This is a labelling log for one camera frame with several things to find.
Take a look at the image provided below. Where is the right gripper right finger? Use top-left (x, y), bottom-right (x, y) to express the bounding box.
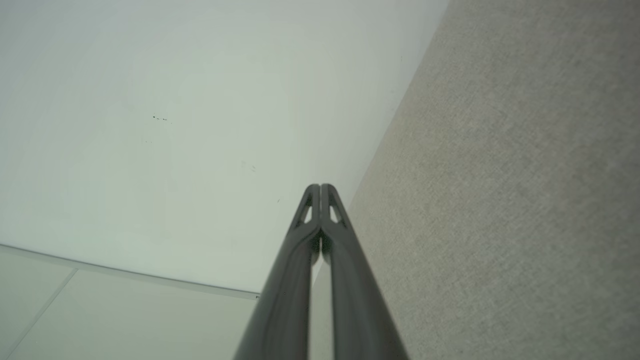
top-left (320, 183), bottom-right (410, 360)

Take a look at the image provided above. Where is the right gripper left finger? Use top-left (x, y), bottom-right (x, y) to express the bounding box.
top-left (233, 183), bottom-right (322, 360)

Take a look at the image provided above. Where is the pale wall skirting strip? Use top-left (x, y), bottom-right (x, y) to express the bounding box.
top-left (0, 243), bottom-right (261, 301)

